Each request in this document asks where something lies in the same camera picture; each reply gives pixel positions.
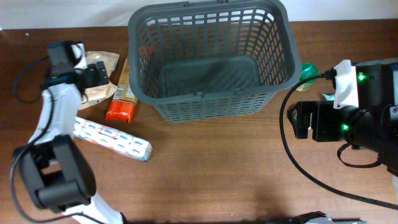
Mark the pale green foil packet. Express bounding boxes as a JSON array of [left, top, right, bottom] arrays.
[[322, 94, 335, 101]]

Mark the beige grain pouch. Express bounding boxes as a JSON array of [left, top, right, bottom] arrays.
[[80, 51, 119, 110]]

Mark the green lid glass jar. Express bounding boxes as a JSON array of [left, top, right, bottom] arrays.
[[296, 63, 319, 91]]

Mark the orange snack packet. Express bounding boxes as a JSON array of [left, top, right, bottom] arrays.
[[105, 57, 137, 123]]

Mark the tissue pocket packs bundle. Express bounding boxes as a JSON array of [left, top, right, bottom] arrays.
[[73, 117, 152, 161]]

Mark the grey plastic shopping basket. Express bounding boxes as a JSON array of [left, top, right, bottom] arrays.
[[127, 0, 302, 122]]

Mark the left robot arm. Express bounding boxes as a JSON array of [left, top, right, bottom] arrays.
[[9, 40, 127, 223]]

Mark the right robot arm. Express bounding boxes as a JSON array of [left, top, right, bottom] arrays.
[[287, 58, 397, 175]]

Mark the right black camera cable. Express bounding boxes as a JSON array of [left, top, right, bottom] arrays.
[[279, 70, 398, 211]]

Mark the black camera cable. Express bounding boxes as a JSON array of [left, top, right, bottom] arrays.
[[9, 55, 106, 224], [279, 70, 398, 211]]

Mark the left black camera cable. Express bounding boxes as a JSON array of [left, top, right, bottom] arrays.
[[9, 55, 106, 224]]

